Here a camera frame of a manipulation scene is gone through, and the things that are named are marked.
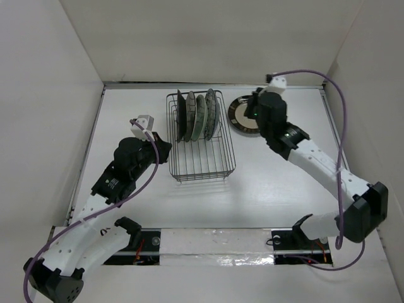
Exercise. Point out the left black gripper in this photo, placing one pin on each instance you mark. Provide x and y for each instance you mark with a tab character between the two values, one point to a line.
164	147

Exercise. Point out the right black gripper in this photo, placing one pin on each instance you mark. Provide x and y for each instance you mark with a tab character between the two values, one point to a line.
252	101

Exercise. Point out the black striped rim plate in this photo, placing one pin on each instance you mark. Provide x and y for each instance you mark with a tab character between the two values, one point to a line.
237	119

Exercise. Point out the blue floral pattern plate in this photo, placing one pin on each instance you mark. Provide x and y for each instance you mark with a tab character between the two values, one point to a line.
213	114

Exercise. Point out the brown rimmed cream plate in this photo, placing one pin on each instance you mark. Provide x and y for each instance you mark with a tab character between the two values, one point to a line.
181	116

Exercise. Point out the teal flower plate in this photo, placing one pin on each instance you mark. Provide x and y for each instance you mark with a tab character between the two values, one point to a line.
200	117

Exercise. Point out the tree pattern cream plate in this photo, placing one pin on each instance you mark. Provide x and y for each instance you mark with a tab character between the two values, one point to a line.
190	115

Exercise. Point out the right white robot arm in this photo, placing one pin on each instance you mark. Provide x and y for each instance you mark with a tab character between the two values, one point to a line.
364	205

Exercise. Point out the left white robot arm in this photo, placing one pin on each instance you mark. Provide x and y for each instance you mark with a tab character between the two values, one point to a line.
58	271

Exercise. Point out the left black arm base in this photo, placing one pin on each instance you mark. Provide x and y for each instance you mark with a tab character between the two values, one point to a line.
150	241

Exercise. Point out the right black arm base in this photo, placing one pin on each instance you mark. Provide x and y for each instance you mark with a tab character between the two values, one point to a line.
281	239

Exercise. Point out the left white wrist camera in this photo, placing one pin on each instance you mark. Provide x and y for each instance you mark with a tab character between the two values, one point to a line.
141	127

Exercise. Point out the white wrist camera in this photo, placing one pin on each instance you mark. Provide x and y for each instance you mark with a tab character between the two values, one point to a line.
276	84
141	127

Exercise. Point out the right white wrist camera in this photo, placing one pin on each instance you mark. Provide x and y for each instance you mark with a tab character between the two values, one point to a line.
276	84

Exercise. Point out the grey wire dish rack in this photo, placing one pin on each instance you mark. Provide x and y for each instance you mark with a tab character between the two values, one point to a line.
200	159

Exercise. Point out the metal rail bar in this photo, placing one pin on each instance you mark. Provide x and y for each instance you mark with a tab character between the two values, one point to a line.
317	250

